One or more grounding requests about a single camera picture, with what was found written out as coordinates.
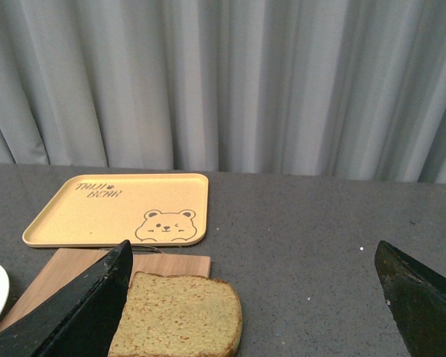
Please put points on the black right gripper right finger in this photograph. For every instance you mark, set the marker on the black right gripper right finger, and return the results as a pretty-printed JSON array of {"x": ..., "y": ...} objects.
[{"x": 416, "y": 297}]

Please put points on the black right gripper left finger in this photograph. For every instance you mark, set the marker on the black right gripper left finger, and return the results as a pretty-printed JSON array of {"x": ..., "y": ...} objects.
[{"x": 81, "y": 318}]

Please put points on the bread slice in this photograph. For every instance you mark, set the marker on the bread slice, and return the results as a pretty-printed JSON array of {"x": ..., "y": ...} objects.
[{"x": 178, "y": 316}]

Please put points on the bamboo cutting board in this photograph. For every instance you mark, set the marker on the bamboo cutting board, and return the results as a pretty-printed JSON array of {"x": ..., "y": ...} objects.
[{"x": 68, "y": 263}]

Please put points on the yellow bear tray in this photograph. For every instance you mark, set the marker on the yellow bear tray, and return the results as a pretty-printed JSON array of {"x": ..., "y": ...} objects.
[{"x": 165, "y": 209}]

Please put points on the grey curtain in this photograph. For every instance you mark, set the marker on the grey curtain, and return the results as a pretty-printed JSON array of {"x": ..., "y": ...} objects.
[{"x": 350, "y": 89}]

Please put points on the metal board handle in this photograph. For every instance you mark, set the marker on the metal board handle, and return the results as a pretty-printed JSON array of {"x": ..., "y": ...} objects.
[{"x": 146, "y": 249}]

